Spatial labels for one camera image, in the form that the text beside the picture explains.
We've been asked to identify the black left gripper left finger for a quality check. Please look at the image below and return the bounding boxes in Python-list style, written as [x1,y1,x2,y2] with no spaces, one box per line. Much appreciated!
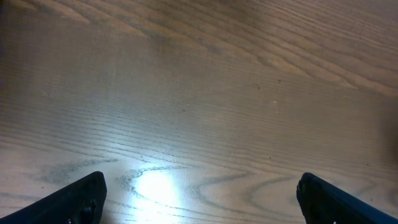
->
[1,171,107,224]

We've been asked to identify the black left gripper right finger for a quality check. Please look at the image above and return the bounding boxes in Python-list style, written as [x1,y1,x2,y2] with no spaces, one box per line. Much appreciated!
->
[296,172,397,224]

